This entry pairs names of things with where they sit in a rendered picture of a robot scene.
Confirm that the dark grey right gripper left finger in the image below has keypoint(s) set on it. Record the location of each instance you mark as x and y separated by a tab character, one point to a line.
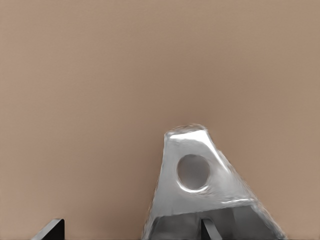
55	231

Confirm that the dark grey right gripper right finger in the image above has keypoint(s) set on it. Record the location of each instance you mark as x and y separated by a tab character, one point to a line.
210	231

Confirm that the silver frame post foot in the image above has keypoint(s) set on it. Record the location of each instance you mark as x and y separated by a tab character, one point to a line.
175	195

